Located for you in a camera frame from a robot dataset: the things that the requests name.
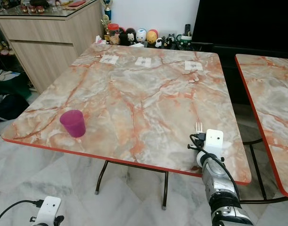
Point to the silver metal fork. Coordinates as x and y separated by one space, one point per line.
199 127

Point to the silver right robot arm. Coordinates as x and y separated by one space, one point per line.
221 188

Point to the marble-pattern folding table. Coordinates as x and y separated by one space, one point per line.
134 108

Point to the white paper card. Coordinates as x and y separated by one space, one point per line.
143 61
109 59
193 66

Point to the marble-pattern side table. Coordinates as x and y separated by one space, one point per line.
271 103

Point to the purple plastic cup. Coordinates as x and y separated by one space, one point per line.
74 125

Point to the green mug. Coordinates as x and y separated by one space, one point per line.
184 43

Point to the black bag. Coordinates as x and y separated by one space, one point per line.
9 106

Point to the small black and white figure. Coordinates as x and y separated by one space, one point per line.
159 42

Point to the white tissue pack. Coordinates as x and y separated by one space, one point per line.
137 44

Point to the black remote control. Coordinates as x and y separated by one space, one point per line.
187 29

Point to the yellow and red figure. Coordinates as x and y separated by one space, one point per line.
152 36

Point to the green bag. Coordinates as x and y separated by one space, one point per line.
16 87

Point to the white round figure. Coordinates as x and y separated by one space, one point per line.
141 36

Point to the black mouse figure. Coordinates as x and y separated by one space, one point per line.
127 37

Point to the black television screen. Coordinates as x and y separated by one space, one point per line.
242 21

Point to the red-lidded jar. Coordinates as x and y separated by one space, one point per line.
113 34

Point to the blue and gold trophy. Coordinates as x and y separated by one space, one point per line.
107 8

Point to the light wooden cabinet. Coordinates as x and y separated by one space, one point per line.
49 47

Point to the red flat case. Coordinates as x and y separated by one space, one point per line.
76 3

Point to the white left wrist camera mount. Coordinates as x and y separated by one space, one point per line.
47 210

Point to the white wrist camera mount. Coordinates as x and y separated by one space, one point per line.
213 142
47 210

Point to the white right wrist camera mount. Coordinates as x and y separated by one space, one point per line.
213 142

